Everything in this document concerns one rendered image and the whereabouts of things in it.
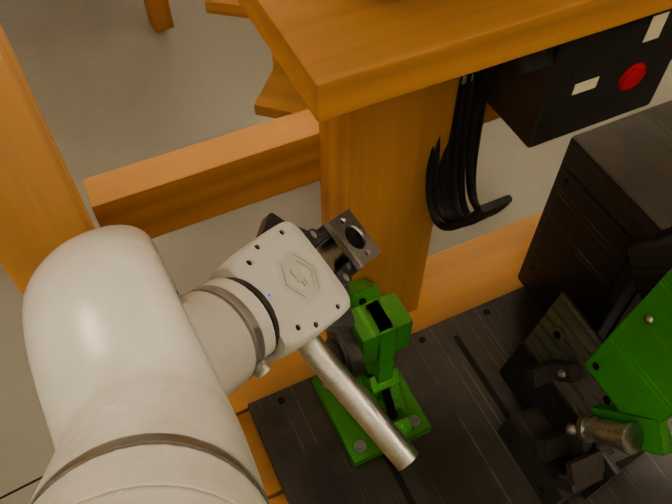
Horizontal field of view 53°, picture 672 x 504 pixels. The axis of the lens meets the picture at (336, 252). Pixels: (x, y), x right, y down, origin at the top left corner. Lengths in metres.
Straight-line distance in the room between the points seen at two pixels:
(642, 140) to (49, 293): 0.80
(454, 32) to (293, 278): 0.24
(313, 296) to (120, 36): 2.84
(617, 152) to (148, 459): 0.82
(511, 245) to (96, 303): 1.00
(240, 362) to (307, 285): 0.11
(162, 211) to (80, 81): 2.31
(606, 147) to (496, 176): 1.68
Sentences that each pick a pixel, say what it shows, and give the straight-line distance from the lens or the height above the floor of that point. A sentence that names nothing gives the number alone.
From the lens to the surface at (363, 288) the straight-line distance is 0.87.
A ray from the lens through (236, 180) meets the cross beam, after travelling 0.87.
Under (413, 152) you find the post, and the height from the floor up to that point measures 1.28.
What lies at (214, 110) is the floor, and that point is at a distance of 2.86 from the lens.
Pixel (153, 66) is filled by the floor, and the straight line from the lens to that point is 3.14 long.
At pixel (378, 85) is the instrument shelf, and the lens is 0.55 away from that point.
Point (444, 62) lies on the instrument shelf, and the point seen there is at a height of 1.52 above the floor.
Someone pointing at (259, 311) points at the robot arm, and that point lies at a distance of 0.52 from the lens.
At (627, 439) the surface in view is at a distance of 0.91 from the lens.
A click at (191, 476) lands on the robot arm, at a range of 0.21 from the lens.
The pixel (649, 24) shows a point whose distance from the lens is 0.76.
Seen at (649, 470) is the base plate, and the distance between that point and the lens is 1.12.
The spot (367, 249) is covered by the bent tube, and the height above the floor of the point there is 1.34.
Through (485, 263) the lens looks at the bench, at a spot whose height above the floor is 0.88.
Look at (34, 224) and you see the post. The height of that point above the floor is 1.37.
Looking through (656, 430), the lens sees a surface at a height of 1.10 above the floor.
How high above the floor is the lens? 1.87
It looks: 54 degrees down
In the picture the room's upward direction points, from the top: straight up
